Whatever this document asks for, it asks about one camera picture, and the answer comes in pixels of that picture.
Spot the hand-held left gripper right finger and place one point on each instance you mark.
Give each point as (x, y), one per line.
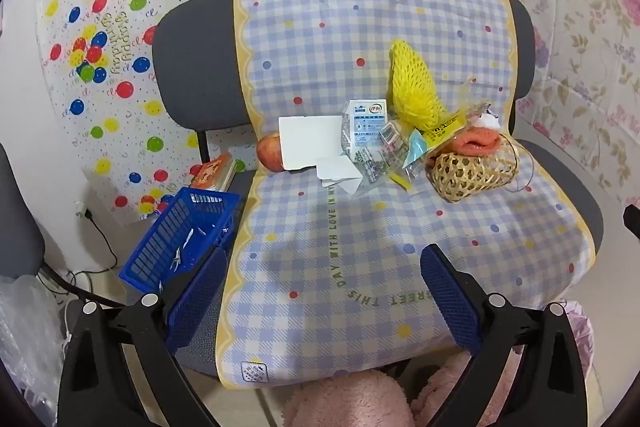
(450, 302)

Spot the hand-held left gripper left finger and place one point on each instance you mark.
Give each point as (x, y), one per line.
(197, 297)

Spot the blue plastic basket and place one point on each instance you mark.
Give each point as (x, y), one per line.
(165, 227)

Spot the orange toy food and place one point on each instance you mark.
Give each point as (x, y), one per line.
(475, 142)

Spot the purple cloth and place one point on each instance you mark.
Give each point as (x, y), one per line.
(577, 327)

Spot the woven bamboo basket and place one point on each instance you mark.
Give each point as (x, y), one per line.
(465, 177)

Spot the small yellow scrap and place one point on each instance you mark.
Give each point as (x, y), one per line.
(400, 181)

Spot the pink fluffy clothing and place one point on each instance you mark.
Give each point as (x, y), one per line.
(345, 402)

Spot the white power plug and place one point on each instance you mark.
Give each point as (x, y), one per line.
(82, 208)

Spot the light blue plastic packet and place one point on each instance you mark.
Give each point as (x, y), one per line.
(415, 152)

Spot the red apple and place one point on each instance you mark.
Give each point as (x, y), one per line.
(267, 152)

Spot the clear printed plastic wrapper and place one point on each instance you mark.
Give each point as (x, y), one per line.
(382, 152)

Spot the small white paper piece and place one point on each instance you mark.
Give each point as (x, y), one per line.
(340, 169)

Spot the yellow label plastic packet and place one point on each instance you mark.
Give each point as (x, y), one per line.
(442, 129)

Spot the bubble wrap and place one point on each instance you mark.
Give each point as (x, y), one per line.
(25, 332)

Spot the white card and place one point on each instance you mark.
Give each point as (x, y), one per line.
(310, 139)

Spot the white and blue packet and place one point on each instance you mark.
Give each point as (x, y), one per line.
(365, 127)

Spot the crumpled clear wrapper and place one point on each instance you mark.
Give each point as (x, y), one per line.
(475, 107)

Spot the dark grey chair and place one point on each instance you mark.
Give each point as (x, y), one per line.
(15, 217)

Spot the yellow foam fruit net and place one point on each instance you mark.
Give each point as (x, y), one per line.
(410, 82)

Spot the grey office chair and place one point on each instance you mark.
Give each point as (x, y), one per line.
(195, 57)

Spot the checked dotted blanket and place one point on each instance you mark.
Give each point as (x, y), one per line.
(325, 57)

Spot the floral print wall sheet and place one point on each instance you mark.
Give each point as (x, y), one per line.
(575, 7)

